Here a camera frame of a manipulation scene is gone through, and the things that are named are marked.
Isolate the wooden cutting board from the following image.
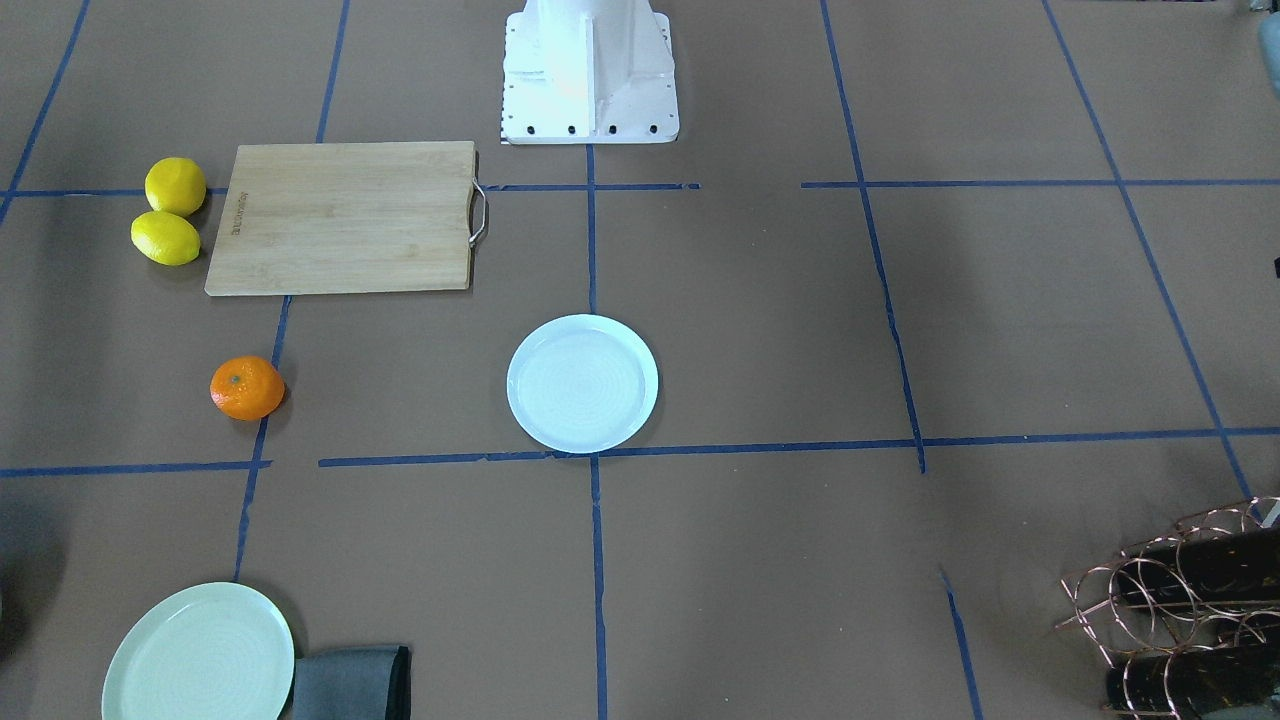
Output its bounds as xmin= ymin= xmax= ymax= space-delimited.
xmin=205 ymin=141 xmax=488 ymax=297

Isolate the yellow lemon lower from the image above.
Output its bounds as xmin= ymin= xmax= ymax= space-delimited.
xmin=143 ymin=158 xmax=207 ymax=218

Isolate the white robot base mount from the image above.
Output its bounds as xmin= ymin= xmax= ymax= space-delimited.
xmin=500 ymin=1 xmax=681 ymax=145

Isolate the yellow lemon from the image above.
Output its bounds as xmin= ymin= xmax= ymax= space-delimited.
xmin=143 ymin=158 xmax=207 ymax=218
xmin=131 ymin=210 xmax=202 ymax=266

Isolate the light green plate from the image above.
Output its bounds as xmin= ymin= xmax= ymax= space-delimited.
xmin=100 ymin=582 xmax=294 ymax=719

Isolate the light blue plate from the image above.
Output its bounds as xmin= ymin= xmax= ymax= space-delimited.
xmin=506 ymin=314 xmax=660 ymax=455

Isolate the yellow lemon upper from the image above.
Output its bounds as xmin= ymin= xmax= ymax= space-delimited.
xmin=131 ymin=210 xmax=202 ymax=266

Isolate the grey folded cloth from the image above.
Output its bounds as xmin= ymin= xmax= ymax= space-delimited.
xmin=291 ymin=644 xmax=412 ymax=719

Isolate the copper wire bottle rack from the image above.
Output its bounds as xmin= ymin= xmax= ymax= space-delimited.
xmin=1060 ymin=497 xmax=1279 ymax=719

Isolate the orange mandarin fruit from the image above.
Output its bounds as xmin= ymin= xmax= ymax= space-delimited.
xmin=209 ymin=355 xmax=287 ymax=421

